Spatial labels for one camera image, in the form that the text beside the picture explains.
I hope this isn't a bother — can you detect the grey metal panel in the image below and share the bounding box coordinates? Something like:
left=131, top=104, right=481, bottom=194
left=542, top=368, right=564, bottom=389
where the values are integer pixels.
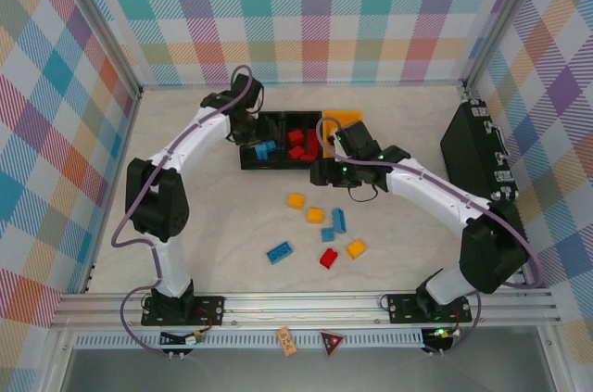
left=59, top=348, right=557, bottom=392

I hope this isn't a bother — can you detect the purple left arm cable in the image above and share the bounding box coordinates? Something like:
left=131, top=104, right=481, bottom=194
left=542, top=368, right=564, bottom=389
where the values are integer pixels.
left=112, top=65, right=255, bottom=357

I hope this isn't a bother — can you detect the yellow plastic bin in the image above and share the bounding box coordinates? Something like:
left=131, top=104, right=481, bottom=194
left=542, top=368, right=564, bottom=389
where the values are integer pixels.
left=322, top=108, right=364, bottom=155

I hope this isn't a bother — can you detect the aluminium front rail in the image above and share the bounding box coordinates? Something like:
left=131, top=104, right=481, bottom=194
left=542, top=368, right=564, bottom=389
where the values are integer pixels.
left=49, top=292, right=562, bottom=332

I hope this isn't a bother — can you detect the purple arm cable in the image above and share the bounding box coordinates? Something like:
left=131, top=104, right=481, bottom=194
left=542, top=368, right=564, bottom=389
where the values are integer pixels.
left=316, top=117, right=543, bottom=357
left=112, top=65, right=255, bottom=357

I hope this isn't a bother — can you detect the wooden tag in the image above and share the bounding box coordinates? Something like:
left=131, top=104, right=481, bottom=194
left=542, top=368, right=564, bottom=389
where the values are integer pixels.
left=276, top=326, right=297, bottom=358

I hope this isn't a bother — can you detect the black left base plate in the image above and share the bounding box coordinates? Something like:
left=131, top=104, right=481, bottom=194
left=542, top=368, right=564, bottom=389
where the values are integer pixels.
left=141, top=294, right=227, bottom=327

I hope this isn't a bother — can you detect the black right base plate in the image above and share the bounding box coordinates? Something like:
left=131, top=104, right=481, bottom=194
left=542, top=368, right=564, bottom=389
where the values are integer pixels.
left=386, top=293, right=473, bottom=324

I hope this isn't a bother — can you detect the thin black camera cable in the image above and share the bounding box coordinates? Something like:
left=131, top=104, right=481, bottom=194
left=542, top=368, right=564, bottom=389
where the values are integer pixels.
left=347, top=182, right=380, bottom=204

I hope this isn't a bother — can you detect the red black triangle sticker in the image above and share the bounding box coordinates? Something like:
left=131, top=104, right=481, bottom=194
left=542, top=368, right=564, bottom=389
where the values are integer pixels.
left=318, top=330, right=347, bottom=360

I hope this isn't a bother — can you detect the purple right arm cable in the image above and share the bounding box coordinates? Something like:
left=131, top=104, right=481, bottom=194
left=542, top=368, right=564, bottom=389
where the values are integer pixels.
left=316, top=117, right=543, bottom=357

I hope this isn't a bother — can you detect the black hard case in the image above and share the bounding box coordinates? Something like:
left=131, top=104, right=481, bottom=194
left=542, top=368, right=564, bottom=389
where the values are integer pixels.
left=439, top=97, right=520, bottom=203

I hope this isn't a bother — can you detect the aluminium frame post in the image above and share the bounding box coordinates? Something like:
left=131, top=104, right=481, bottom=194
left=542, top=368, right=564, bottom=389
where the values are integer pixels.
left=462, top=0, right=557, bottom=92
left=44, top=0, right=143, bottom=99

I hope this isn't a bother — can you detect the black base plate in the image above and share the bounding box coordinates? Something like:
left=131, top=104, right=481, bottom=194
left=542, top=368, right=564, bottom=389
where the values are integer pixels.
left=386, top=293, right=473, bottom=324
left=141, top=294, right=227, bottom=327

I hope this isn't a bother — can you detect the black plastic bin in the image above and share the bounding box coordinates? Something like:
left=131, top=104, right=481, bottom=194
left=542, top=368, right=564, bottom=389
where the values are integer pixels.
left=240, top=110, right=285, bottom=171
left=283, top=110, right=324, bottom=170

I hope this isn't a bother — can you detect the white slotted cable duct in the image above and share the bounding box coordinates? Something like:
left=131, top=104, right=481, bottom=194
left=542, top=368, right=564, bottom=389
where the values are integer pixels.
left=73, top=330, right=426, bottom=350

